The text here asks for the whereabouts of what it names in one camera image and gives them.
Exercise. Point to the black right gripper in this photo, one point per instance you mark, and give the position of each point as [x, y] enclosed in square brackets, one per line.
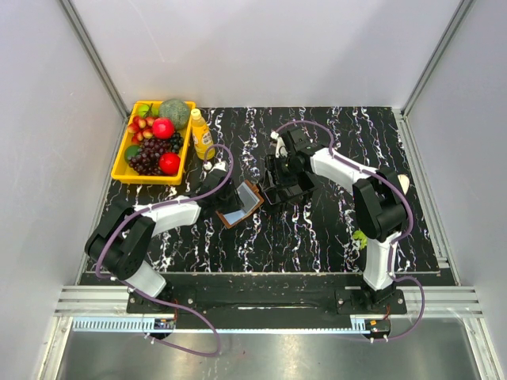
[272, 164]

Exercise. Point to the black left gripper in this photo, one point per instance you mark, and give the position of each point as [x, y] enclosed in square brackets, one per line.
[237, 203]

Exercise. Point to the brown leather card holder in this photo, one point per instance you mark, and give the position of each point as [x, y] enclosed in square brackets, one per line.
[249, 200]

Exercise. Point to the black plastic card box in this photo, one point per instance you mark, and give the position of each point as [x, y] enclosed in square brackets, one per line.
[275, 193]

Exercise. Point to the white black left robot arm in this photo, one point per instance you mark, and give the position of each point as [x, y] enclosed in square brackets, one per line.
[120, 241]

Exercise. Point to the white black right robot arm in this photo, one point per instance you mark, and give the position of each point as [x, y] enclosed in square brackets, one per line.
[345, 172]

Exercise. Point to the yellow juice bottle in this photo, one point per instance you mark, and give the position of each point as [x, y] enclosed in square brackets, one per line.
[202, 138]

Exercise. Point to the red pomegranate lower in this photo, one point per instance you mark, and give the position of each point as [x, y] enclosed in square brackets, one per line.
[169, 163]

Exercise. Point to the red pomegranate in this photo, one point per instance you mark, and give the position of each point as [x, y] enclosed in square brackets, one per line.
[163, 128]
[169, 163]

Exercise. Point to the black grape bunch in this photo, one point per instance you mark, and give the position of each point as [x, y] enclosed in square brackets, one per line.
[175, 143]

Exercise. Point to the dark purple grape bunch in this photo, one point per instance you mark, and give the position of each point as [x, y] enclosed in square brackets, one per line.
[145, 163]

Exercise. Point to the red pomegranate upper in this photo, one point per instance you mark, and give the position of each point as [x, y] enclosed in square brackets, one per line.
[163, 128]

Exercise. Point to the green melon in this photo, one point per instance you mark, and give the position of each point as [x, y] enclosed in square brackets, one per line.
[177, 111]

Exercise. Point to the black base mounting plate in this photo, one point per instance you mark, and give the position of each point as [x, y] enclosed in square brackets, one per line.
[234, 301]

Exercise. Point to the green lime fruit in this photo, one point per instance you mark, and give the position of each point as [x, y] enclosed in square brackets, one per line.
[131, 152]

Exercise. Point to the yellow plastic fruit tray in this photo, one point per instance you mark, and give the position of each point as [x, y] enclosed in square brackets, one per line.
[126, 175]

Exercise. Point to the small red fruit cluster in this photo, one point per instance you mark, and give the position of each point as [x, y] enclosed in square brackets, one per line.
[140, 129]

